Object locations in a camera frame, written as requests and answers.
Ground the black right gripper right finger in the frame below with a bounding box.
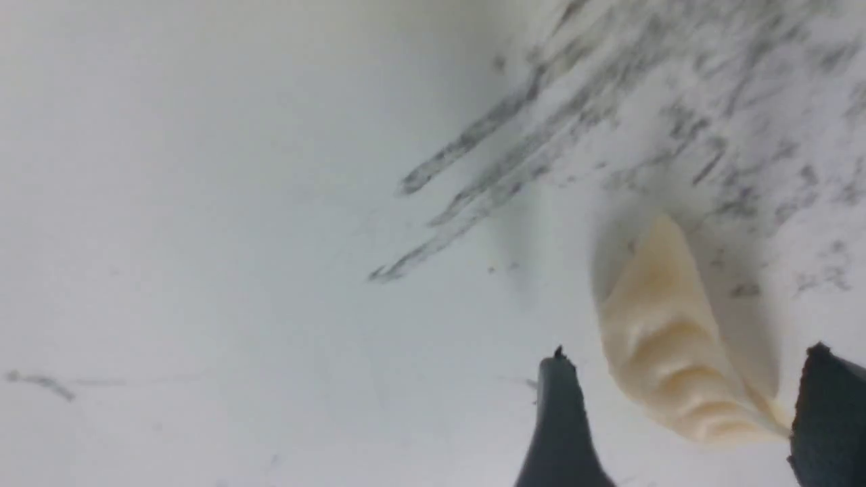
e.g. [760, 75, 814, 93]
[788, 342, 865, 486]

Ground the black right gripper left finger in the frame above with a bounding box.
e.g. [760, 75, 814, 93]
[516, 346, 614, 486]

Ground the white dumpling bottom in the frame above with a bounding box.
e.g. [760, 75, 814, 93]
[599, 213, 791, 446]

